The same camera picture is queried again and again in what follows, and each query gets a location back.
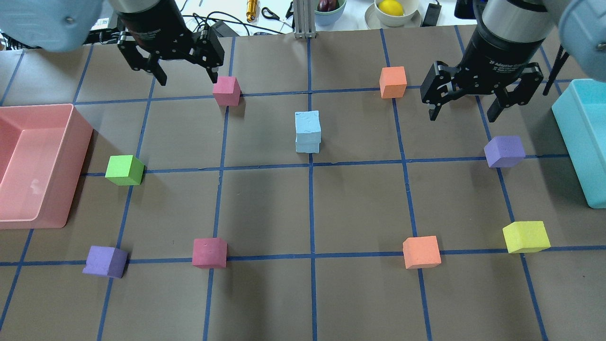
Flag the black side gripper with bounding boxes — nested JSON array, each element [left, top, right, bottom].
[[420, 21, 543, 123]]

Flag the light blue foam block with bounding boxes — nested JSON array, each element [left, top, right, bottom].
[[294, 110, 321, 144]]

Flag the pink far-right block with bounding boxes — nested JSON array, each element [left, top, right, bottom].
[[213, 76, 241, 107]]

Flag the purple near block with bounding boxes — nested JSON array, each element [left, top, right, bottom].
[[483, 135, 526, 168]]

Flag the purple block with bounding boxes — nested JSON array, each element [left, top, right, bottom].
[[82, 245, 128, 278], [483, 135, 526, 168]]

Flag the orange right block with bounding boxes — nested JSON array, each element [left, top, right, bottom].
[[379, 65, 408, 99]]

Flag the orange block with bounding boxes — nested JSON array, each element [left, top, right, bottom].
[[402, 235, 442, 269], [379, 65, 408, 99]]

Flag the black power adapter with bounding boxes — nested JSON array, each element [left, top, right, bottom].
[[420, 3, 442, 27]]

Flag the green foam block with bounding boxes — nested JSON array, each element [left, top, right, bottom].
[[105, 155, 145, 186]]

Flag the turquoise plastic bin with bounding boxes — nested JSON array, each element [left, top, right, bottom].
[[552, 79, 606, 209]]

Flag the scissors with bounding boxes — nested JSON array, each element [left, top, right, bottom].
[[260, 1, 294, 22]]

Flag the yellow lemon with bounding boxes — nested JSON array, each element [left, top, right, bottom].
[[377, 0, 405, 17]]

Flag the beige bowl with lemon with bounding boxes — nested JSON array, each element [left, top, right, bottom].
[[365, 0, 421, 29]]

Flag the yellow foam block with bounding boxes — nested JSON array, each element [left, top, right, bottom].
[[502, 221, 551, 254]]

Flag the orange left block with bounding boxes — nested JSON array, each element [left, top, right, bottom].
[[402, 235, 442, 269]]

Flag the light blue center block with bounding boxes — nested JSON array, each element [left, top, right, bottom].
[[295, 139, 321, 153]]

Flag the eggplant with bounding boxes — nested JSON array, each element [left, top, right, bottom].
[[316, 0, 340, 13]]

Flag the blue bowl with eggplant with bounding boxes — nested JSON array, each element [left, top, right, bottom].
[[313, 0, 346, 26]]

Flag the pink plastic bin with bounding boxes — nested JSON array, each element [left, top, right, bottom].
[[0, 104, 93, 230]]

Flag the pink far-left block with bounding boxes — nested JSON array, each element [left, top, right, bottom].
[[191, 237, 228, 269]]

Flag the purple far block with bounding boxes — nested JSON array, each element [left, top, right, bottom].
[[82, 245, 128, 278]]

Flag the aluminium frame post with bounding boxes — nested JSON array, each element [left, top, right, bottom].
[[293, 0, 317, 39]]

